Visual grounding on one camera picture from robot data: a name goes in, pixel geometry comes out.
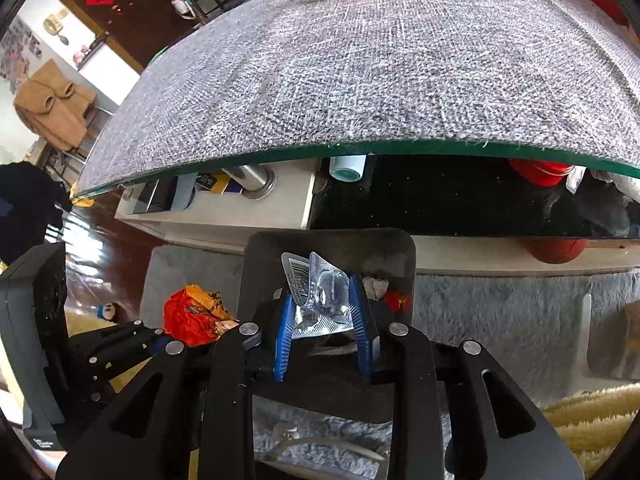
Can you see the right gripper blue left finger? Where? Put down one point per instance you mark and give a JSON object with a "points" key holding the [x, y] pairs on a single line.
{"points": [[283, 335]]}

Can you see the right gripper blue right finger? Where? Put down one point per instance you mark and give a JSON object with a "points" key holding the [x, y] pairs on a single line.
{"points": [[363, 325]]}

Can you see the silver blister pack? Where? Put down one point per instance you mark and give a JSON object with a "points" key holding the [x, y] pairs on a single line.
{"points": [[321, 293]]}

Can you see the red lantern ornament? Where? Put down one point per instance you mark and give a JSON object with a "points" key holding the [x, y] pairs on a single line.
{"points": [[398, 302]]}

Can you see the red gold foil wrapper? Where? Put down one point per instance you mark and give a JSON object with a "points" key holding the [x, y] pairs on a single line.
{"points": [[196, 317]]}

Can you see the black trash bin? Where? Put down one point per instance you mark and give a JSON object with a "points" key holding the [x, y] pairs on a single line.
{"points": [[327, 384]]}

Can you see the light blue bottle under table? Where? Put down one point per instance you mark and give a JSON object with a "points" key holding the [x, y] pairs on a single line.
{"points": [[347, 168]]}

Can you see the chrome table leg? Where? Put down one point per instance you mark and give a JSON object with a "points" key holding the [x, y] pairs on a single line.
{"points": [[257, 181]]}

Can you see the basketball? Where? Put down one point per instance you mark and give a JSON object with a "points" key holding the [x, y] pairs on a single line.
{"points": [[553, 250]]}

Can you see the grey shaggy rug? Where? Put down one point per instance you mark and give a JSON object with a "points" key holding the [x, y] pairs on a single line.
{"points": [[530, 325]]}

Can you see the red round tin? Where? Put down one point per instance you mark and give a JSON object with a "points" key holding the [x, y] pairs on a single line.
{"points": [[539, 172]]}

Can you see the yellow fluffy blanket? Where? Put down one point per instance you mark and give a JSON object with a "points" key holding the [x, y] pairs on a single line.
{"points": [[592, 424]]}

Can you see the tan coat on chair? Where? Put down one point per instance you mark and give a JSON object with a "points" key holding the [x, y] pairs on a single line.
{"points": [[54, 107]]}

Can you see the grey woven table mat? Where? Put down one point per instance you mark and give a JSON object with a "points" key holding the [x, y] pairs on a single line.
{"points": [[274, 80]]}

